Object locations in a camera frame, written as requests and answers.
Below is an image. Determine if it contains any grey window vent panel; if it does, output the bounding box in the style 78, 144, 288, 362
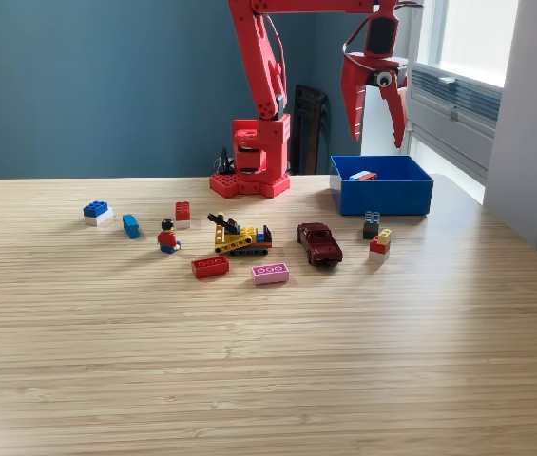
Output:
403, 65, 505, 184

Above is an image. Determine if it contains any yellow toy digger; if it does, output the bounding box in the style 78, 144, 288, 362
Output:
206, 211, 274, 257

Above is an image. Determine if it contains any black brick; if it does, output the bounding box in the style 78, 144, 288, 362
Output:
362, 211, 382, 240

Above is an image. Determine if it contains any toy figure red shirt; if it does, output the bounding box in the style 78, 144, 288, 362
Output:
156, 218, 182, 256

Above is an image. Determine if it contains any flat pink brick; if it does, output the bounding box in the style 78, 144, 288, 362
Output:
250, 261, 291, 286

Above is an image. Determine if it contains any white window frame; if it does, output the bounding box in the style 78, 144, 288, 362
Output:
410, 0, 521, 89

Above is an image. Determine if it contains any small blue brick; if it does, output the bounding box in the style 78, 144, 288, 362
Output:
122, 214, 142, 239

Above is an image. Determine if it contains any tall red and white brick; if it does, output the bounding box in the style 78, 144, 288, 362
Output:
174, 201, 192, 231

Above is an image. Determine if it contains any flat red brick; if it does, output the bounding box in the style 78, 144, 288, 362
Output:
190, 256, 231, 279

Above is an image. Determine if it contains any red white yellow brick stack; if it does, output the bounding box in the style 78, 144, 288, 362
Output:
368, 228, 393, 263

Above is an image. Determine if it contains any blue and white brick stack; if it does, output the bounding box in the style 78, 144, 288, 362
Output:
82, 200, 114, 227

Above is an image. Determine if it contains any blue plastic bin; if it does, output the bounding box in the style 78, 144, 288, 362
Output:
329, 154, 435, 218

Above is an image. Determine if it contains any black chair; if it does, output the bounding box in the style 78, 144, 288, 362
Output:
289, 84, 333, 176

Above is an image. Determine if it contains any dark red toy car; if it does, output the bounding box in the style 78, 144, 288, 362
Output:
296, 221, 344, 268

